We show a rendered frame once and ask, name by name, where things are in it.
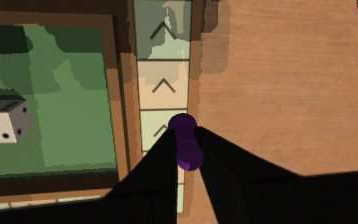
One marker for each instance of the purple pawn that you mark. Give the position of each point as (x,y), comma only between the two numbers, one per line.
(189,155)

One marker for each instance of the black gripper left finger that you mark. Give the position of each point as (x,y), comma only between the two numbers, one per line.
(146,195)

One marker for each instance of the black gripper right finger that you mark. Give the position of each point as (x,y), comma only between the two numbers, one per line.
(246,189)

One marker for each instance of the grey die with black pips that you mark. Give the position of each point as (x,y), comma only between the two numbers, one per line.
(15,120)

